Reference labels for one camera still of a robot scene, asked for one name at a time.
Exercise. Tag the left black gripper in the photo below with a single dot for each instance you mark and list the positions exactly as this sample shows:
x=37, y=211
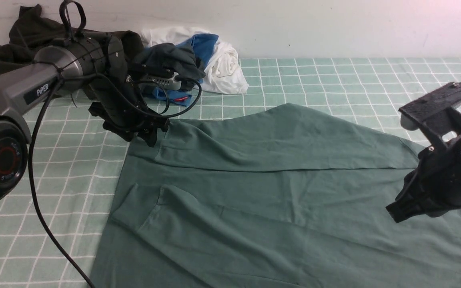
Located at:
x=118, y=102

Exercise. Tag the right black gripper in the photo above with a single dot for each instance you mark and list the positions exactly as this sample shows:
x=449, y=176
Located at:
x=415, y=200

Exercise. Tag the white crumpled garment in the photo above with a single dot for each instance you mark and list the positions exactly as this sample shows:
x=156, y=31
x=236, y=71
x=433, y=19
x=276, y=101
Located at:
x=224, y=74

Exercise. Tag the green checkered tablecloth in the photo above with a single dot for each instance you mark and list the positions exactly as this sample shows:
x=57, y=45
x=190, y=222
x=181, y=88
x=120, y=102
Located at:
x=77, y=163

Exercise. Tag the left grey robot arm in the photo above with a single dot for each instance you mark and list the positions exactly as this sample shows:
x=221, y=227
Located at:
x=65, y=64

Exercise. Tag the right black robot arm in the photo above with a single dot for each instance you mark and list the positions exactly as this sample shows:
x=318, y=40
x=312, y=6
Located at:
x=433, y=188

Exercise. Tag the green long-sleeved shirt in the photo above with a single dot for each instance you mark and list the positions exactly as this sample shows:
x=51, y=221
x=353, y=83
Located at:
x=286, y=198

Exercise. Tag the dark olive crumpled garment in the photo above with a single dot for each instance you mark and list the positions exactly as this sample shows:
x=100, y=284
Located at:
x=31, y=32

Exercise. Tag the blue crumpled garment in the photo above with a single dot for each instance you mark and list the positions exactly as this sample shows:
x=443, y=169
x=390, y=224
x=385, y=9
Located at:
x=203, y=46

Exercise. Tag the dark grey crumpled garment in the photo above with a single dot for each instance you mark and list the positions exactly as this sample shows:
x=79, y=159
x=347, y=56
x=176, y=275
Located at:
x=179, y=59

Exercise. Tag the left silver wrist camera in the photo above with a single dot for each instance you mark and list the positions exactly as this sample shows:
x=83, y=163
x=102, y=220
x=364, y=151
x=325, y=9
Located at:
x=162, y=77

